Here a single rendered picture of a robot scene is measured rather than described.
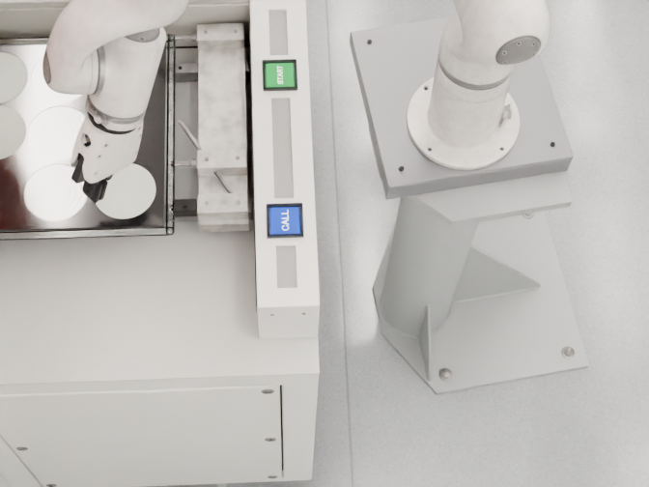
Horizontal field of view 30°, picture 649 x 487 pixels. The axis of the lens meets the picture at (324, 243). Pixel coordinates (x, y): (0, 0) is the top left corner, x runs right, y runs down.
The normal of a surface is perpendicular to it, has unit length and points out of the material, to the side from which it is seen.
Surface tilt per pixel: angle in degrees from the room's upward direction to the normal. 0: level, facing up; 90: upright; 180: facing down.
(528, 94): 2
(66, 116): 0
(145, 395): 90
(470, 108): 88
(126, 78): 74
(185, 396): 90
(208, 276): 0
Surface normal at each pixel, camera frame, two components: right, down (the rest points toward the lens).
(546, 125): 0.01, -0.44
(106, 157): 0.68, 0.65
